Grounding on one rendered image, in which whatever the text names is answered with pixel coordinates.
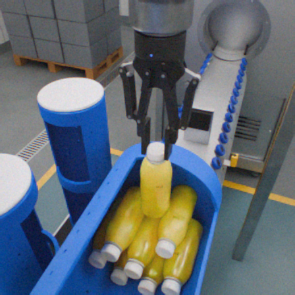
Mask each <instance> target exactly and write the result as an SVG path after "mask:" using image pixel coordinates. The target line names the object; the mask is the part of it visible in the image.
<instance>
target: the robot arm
mask: <svg viewBox="0 0 295 295"><path fill-rule="evenodd" d="M194 1H195V0H128V16H129V23H130V25H131V27H133V29H134V45H135V54H136V56H135V58H134V60H133V61H132V62H128V61H125V62H124V63H123V64H122V65H121V66H120V67H119V68H118V72H119V74H120V76H121V78H122V82H123V88H124V99H125V105H126V116H127V118H128V119H134V120H135V121H136V134H137V136H139V137H141V155H145V154H146V148H147V146H148V145H149V141H150V118H151V117H146V115H147V111H148V105H149V100H150V97H151V91H152V88H158V89H160V90H162V92H163V96H164V97H165V105H166V110H167V118H168V125H167V127H166V129H165V139H164V160H166V161H168V159H169V157H170V155H171V153H172V147H173V144H175V143H176V141H177V139H178V130H179V129H181V130H186V128H187V126H188V123H189V122H190V116H191V112H192V105H193V101H194V95H195V91H196V87H197V86H198V84H199V82H200V80H201V78H202V75H201V73H200V72H197V73H193V72H192V71H190V70H188V69H187V66H186V63H185V60H184V54H185V46H186V30H187V29H189V27H191V25H192V21H193V15H194ZM135 70H136V72H137V73H138V75H139V76H140V78H141V79H142V81H143V82H142V89H141V94H140V100H139V104H137V97H136V82H135V75H134V74H135ZM182 76H183V77H184V84H185V86H186V87H187V89H186V91H185V94H184V101H183V106H182V114H181V118H180V119H179V115H178V105H177V100H176V83H177V82H178V80H179V79H180V78H181V77H182ZM137 106H138V110H137Z"/></svg>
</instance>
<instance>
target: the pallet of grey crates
mask: <svg viewBox="0 0 295 295"><path fill-rule="evenodd" d="M119 4H120V3H119V0H0V9H1V14H2V16H3V20H4V22H5V26H6V29H7V33H8V34H9V39H10V41H11V47H12V51H13V53H14V54H13V58H14V61H15V65H18V66H23V65H25V64H26V63H28V62H30V61H32V60H35V61H41V62H45V63H47V64H48V67H49V71H50V72H58V71H60V70H61V69H62V68H64V67H66V66H68V67H74V68H80V69H84V70H85V71H86V78H87V79H90V80H95V79H96V78H98V77H99V76H100V75H101V74H103V73H104V72H105V71H106V70H107V69H108V68H109V67H111V66H112V65H113V64H114V63H116V62H117V61H118V60H119V59H120V58H121V57H122V56H123V48H122V40H121V23H120V11H119Z"/></svg>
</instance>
